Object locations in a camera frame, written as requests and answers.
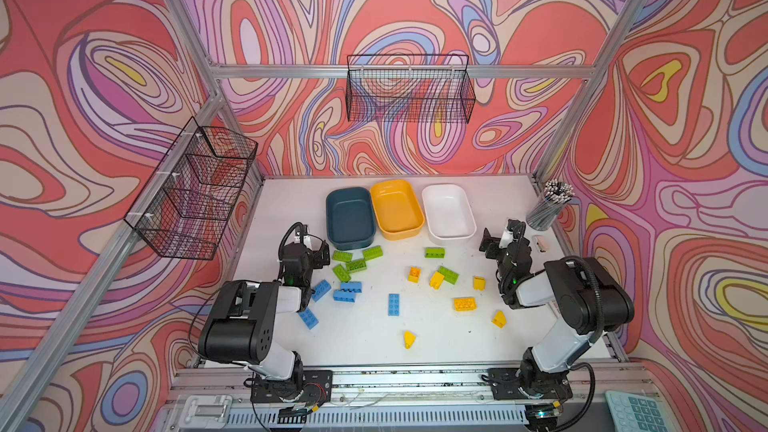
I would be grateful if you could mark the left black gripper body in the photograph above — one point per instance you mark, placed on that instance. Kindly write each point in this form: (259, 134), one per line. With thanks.
(321, 255)

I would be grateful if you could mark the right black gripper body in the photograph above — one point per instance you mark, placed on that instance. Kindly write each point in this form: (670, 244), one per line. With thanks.
(491, 245)

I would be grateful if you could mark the yellow small lego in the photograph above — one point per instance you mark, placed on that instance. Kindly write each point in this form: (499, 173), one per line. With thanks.
(479, 283)
(414, 275)

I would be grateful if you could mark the green lego plate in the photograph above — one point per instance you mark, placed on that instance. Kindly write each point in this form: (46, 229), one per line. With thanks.
(449, 275)

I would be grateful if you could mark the yellow curved lego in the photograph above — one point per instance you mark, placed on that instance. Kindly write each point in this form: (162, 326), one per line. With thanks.
(409, 339)
(499, 319)

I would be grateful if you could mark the yellow sloped lego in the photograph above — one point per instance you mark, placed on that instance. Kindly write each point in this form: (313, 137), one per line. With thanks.
(436, 280)

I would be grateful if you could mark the yellow long lego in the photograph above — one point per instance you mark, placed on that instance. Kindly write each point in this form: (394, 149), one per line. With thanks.
(465, 304)

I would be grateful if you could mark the yellow curved lego bottom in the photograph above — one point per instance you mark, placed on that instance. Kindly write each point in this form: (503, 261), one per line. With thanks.
(409, 339)

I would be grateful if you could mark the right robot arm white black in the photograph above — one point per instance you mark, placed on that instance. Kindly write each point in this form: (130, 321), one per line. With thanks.
(590, 302)

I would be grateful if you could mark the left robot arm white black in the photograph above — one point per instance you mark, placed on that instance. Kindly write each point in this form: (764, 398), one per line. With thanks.
(240, 326)

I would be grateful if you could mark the blue lego far left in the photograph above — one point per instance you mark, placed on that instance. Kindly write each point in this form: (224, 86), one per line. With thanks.
(320, 290)

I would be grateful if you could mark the white plastic bin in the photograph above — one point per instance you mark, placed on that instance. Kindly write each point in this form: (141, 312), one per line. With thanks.
(448, 213)

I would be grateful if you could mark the blue lego stacked lower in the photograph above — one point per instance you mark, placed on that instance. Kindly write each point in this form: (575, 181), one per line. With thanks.
(344, 296)

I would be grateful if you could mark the blue lego stacked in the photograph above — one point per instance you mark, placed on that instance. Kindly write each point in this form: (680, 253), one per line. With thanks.
(344, 296)
(352, 286)

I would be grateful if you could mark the blue lego bottom left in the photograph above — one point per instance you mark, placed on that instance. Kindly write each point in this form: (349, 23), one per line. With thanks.
(308, 318)

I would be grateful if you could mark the blue lego stacked upper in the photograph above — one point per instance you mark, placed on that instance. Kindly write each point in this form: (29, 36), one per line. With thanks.
(352, 286)

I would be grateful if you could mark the green lego middle cluster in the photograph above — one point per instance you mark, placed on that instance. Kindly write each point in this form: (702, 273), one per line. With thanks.
(356, 266)

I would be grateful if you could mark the dark teal plastic bin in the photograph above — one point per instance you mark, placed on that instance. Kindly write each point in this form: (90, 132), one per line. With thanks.
(350, 218)

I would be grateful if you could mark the cup of pens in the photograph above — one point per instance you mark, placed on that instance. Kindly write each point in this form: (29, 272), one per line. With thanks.
(554, 196)

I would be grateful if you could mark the green lego upper right cluster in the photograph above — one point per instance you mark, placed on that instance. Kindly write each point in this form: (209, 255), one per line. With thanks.
(372, 253)

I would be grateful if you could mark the yellow plastic bin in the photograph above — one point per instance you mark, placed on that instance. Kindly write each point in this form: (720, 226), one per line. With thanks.
(398, 212)

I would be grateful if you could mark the blue lego centre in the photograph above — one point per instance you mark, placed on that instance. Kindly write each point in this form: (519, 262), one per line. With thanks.
(393, 305)

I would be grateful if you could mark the teal calculator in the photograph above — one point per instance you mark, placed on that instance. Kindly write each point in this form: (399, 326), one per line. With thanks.
(635, 413)

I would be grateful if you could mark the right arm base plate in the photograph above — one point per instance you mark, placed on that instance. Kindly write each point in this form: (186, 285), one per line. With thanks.
(517, 384)

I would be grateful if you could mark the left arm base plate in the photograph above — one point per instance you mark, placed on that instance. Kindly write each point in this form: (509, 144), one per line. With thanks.
(312, 387)

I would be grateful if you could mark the left wall wire basket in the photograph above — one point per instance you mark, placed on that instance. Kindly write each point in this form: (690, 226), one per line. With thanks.
(201, 178)

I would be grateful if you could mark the wall wire basket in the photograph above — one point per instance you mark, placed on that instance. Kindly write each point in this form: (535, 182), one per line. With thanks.
(201, 178)
(409, 87)

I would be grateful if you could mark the front aluminium rail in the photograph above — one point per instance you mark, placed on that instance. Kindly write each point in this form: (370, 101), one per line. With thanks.
(437, 397)

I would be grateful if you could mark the grey metal handle plate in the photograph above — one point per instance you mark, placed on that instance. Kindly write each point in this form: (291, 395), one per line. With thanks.
(205, 412)

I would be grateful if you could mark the back wall wire basket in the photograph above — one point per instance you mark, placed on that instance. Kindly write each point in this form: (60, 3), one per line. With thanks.
(409, 87)

